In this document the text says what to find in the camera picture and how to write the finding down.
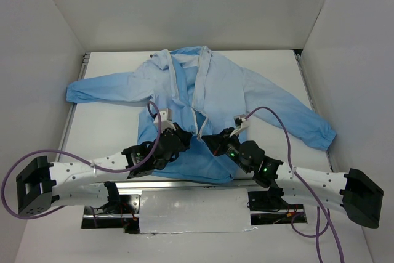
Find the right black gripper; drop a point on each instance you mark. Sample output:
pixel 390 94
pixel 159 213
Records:
pixel 221 139

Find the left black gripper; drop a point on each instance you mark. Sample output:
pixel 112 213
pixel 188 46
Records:
pixel 179 133

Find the light blue zip jacket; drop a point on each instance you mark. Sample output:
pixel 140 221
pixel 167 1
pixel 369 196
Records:
pixel 205 91

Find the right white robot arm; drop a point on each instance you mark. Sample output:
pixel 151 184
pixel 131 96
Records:
pixel 352 193

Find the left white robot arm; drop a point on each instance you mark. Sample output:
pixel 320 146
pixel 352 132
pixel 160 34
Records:
pixel 43 184

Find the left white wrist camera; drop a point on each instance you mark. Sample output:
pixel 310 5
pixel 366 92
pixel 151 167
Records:
pixel 163 120

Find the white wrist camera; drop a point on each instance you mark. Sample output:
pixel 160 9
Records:
pixel 241 124
pixel 163 120

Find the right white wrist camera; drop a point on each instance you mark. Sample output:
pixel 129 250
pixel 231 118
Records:
pixel 241 124

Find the aluminium rail frame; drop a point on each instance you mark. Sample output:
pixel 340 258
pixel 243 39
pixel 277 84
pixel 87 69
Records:
pixel 147 131

